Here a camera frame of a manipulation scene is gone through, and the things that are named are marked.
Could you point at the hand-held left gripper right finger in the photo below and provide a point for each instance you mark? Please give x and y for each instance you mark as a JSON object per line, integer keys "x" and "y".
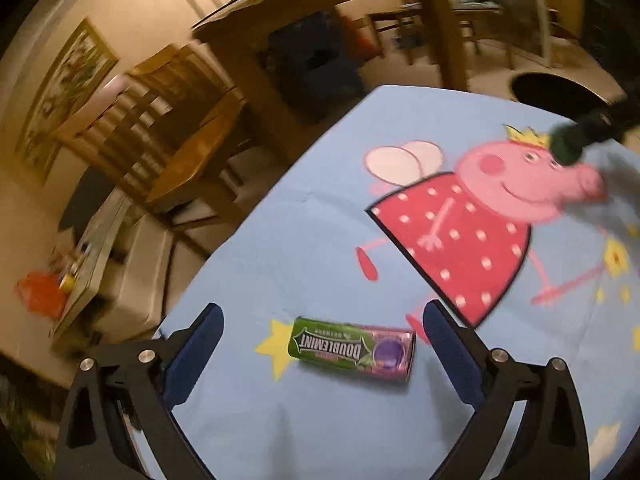
{"x": 450, "y": 355}

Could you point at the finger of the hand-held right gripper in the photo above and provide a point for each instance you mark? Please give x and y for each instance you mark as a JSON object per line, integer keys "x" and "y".
{"x": 610, "y": 122}

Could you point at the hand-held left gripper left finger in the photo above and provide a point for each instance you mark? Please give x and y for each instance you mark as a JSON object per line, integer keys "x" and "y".
{"x": 197, "y": 355}

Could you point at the dark green round object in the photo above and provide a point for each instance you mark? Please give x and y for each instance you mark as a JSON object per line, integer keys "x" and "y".
{"x": 567, "y": 146}

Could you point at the green purple gum pack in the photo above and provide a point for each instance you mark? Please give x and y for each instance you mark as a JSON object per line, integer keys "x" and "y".
{"x": 345, "y": 347}

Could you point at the white box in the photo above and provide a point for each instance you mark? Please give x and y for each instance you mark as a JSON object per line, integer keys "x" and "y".
{"x": 140, "y": 280}

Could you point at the grey low table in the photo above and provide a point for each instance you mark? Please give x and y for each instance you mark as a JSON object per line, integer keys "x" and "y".
{"x": 97, "y": 255}

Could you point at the blue cartoon printed cloth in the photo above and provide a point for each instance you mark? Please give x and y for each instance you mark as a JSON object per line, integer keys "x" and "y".
{"x": 310, "y": 240}

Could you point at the wooden chair with clothes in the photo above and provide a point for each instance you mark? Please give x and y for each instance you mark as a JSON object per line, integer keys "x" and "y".
{"x": 480, "y": 25}

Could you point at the orange bag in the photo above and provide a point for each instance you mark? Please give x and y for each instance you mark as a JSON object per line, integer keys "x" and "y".
{"x": 40, "y": 295}

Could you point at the wooden slatted chair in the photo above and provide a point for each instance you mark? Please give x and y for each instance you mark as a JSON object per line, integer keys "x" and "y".
{"x": 170, "y": 70}
{"x": 115, "y": 135}
{"x": 395, "y": 25}

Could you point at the gold framed bird painting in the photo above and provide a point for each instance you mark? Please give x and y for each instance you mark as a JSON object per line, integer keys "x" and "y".
{"x": 65, "y": 95}

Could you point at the blue plastic stool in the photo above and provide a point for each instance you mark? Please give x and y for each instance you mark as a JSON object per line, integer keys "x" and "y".
{"x": 310, "y": 60}

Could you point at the wooden dining table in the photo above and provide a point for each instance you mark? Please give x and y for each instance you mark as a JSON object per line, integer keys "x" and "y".
{"x": 250, "y": 20}

